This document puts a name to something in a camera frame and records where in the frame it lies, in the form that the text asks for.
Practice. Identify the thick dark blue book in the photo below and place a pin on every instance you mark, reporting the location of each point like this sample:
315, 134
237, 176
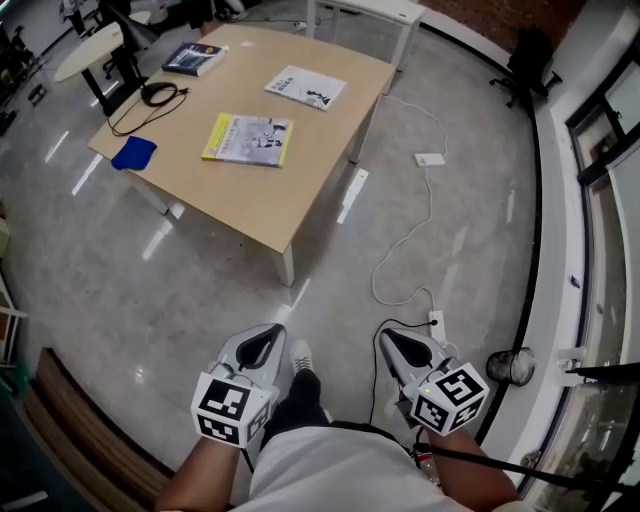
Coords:
192, 59

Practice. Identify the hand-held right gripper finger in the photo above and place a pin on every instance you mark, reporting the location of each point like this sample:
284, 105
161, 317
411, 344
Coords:
434, 350
389, 357

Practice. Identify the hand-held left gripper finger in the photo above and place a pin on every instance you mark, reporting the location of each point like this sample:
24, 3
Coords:
278, 345
234, 344

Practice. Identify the blue cloth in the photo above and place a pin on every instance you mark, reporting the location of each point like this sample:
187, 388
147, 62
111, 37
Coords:
133, 152

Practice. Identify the person's white shirt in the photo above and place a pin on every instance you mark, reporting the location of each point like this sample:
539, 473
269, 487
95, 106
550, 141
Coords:
345, 470

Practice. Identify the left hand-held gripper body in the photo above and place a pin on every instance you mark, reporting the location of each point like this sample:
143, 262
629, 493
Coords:
227, 405

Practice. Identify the person's left forearm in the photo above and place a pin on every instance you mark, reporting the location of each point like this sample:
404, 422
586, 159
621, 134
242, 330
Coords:
200, 475

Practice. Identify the black window frame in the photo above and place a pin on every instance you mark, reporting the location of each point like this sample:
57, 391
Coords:
607, 115

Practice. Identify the white power strip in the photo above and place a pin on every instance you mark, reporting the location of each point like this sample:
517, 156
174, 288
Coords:
436, 325

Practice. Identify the black office chair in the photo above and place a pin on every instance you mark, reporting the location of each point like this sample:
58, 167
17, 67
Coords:
534, 57

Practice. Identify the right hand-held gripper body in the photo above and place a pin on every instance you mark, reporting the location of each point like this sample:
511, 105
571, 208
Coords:
450, 400

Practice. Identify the person's right forearm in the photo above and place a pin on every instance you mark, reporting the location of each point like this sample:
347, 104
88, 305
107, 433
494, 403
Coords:
475, 467

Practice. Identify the black cone-shaped lamp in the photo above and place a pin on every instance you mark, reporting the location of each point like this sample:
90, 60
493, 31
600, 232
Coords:
134, 30

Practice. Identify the white rectangular table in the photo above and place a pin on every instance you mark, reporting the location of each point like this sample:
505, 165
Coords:
380, 10

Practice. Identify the oval white table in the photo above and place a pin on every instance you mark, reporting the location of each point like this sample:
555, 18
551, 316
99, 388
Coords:
90, 50

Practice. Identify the person's white shoe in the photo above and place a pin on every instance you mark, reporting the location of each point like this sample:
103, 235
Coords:
301, 355

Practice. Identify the white power adapter box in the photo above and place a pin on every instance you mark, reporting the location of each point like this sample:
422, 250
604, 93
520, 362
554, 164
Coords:
429, 159

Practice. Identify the white thin book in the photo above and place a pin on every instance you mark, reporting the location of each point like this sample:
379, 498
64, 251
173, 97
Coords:
305, 86

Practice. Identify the yellow-edged illustrated book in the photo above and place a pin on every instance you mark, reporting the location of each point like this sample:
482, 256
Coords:
250, 140

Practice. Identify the light wooden table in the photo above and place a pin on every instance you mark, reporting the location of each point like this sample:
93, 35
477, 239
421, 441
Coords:
260, 210

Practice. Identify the brown wooden planks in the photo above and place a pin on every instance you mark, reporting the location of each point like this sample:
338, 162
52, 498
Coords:
85, 435

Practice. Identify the person's black trouser leg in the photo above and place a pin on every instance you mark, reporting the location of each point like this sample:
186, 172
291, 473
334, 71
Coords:
300, 405

